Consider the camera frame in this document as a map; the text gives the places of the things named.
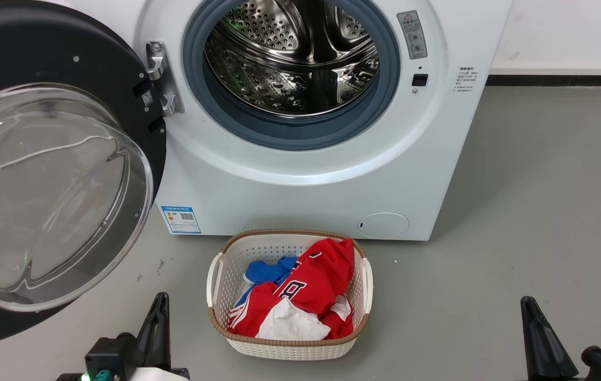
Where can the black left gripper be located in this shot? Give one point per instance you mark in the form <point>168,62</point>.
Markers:
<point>112,357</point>

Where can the round black glass washer door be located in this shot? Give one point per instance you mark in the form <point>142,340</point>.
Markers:
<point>25,47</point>

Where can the white front-load washing machine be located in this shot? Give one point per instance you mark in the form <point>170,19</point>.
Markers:
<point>332,196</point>

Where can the silver metal door hinge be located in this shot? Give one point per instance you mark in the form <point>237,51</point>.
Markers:
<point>165,79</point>

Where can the black door latch socket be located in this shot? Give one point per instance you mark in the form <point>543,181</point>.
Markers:
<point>420,80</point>

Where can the blue energy label sticker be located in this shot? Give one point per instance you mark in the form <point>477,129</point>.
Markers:
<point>180,219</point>

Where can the blue garment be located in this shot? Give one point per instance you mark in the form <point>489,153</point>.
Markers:
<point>263,271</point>

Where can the white perforated laundry basket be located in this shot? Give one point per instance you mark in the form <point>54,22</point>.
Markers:
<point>289,352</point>

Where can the white garment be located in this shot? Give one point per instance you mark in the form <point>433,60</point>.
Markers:
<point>289,325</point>

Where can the red sports jersey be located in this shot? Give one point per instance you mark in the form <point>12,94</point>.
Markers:
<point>321,275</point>

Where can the round white filter cover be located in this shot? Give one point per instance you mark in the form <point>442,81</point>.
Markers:
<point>383,225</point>

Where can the stainless steel washer drum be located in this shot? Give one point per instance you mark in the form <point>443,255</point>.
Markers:
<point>289,84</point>

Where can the grey warning sticker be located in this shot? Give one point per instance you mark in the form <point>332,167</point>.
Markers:
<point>412,35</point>

